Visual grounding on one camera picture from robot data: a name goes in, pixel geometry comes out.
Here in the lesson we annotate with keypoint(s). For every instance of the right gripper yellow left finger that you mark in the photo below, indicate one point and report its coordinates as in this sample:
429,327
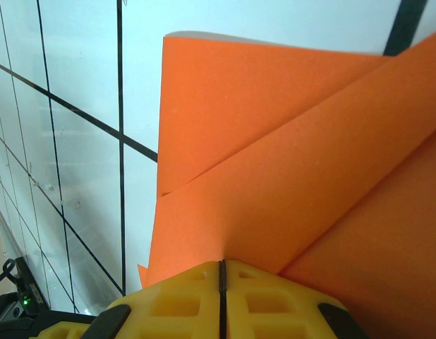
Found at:
189,293

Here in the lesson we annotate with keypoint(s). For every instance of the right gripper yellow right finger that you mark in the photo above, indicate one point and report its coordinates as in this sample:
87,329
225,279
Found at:
260,293

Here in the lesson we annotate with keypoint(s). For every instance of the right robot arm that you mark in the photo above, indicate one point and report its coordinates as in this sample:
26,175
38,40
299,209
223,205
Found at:
36,300

